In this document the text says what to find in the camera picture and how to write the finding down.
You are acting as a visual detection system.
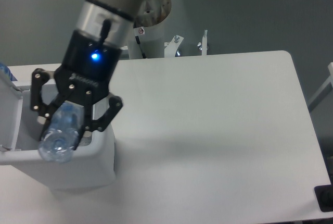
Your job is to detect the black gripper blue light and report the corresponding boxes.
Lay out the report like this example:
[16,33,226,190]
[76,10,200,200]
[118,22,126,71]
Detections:
[30,30,123,151]

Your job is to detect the clear crushed plastic bottle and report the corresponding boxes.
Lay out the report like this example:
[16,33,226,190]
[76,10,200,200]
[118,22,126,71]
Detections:
[38,102,84,163]

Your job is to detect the white plastic wrapper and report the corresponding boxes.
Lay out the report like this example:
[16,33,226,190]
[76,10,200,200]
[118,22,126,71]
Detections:
[79,136,92,146]

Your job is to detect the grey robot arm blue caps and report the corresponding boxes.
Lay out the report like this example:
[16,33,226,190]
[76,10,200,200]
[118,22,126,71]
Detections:
[30,0,144,149]

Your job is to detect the white plastic trash can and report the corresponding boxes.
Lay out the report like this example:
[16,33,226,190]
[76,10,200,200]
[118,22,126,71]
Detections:
[1,82,115,189]

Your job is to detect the blue object behind lid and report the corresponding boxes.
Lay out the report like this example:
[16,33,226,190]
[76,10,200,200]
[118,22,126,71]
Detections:
[0,63,17,81]

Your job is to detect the black clamp at table edge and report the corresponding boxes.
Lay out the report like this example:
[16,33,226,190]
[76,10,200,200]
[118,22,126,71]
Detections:
[314,184,332,213]

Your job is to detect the black cable on pedestal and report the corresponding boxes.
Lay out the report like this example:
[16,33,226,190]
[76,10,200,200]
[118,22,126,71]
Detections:
[134,35,147,59]

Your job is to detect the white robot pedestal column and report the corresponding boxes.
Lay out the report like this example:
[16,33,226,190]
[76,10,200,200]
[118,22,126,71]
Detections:
[127,0,172,43]

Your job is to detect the white frame at right edge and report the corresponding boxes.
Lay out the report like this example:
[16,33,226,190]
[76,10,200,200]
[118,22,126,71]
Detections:
[308,63,332,113]

